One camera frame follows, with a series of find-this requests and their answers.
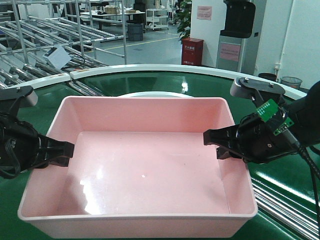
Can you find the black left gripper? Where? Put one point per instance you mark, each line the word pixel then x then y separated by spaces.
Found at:
pixel 20 144

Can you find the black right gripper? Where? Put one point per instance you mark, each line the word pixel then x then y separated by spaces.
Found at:
pixel 256 141

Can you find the pink plastic bin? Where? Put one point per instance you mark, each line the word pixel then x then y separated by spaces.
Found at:
pixel 140 169

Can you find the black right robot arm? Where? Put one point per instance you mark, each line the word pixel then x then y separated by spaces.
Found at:
pixel 306 117

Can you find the green circuit board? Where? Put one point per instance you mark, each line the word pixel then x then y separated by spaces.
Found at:
pixel 275 117

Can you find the white outer conveyor rim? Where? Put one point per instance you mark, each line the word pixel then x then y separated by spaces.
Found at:
pixel 120 80

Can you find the white kiosk machine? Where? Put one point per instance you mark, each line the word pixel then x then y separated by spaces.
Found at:
pixel 238 27

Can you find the mesh waste basket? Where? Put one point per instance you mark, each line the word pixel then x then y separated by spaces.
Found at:
pixel 292 82

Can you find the white control box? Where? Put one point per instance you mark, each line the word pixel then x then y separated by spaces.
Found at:
pixel 57 57

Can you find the red fire cabinet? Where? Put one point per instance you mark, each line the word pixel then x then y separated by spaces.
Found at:
pixel 192 51

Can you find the metal roller rack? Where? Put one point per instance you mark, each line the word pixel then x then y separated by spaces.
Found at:
pixel 37 35

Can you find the green potted plant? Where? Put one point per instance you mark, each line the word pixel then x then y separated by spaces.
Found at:
pixel 184 19

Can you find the dark storage crate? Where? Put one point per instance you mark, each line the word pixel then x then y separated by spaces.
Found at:
pixel 135 31

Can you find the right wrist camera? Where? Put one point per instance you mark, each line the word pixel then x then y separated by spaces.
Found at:
pixel 257 91

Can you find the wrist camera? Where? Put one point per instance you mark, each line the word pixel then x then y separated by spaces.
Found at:
pixel 16 97
pixel 257 91

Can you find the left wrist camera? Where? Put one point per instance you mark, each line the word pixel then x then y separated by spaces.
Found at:
pixel 16 97

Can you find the white wire shelf cart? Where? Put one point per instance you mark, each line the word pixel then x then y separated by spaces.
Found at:
pixel 156 19

